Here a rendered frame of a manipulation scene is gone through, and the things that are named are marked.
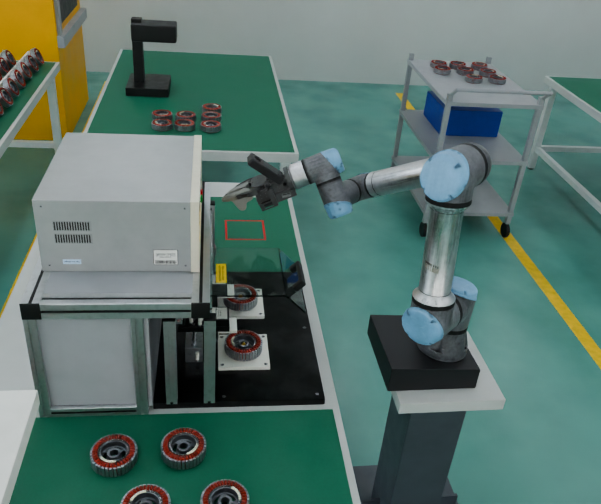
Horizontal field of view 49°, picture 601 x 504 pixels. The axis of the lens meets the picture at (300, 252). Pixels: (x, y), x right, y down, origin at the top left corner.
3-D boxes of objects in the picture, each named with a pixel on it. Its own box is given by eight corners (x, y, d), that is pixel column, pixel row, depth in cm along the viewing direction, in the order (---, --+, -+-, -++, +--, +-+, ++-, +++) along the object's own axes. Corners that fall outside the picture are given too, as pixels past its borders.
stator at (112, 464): (105, 438, 166) (103, 427, 164) (145, 448, 165) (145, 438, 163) (82, 471, 157) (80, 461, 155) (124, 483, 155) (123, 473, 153)
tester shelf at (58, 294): (210, 193, 217) (210, 181, 215) (210, 318, 160) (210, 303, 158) (73, 191, 211) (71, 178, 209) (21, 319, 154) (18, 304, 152)
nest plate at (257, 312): (261, 292, 223) (261, 289, 223) (264, 318, 211) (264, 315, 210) (217, 292, 221) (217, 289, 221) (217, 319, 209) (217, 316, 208)
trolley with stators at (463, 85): (461, 177, 510) (491, 46, 457) (512, 244, 425) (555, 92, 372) (387, 176, 502) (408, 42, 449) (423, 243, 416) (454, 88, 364)
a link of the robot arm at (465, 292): (476, 321, 194) (487, 282, 187) (454, 339, 184) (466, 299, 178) (440, 303, 200) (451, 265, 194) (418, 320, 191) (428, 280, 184)
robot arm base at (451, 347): (450, 329, 206) (458, 303, 201) (475, 359, 194) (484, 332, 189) (408, 333, 201) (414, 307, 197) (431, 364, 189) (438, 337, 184)
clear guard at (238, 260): (296, 264, 196) (297, 247, 193) (305, 313, 176) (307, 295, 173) (185, 264, 191) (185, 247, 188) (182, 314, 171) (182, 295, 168)
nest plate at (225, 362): (266, 337, 203) (266, 333, 202) (270, 369, 190) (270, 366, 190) (217, 337, 201) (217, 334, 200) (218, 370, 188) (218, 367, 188)
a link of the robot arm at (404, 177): (500, 131, 170) (355, 167, 204) (481, 138, 163) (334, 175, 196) (510, 173, 172) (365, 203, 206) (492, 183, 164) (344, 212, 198)
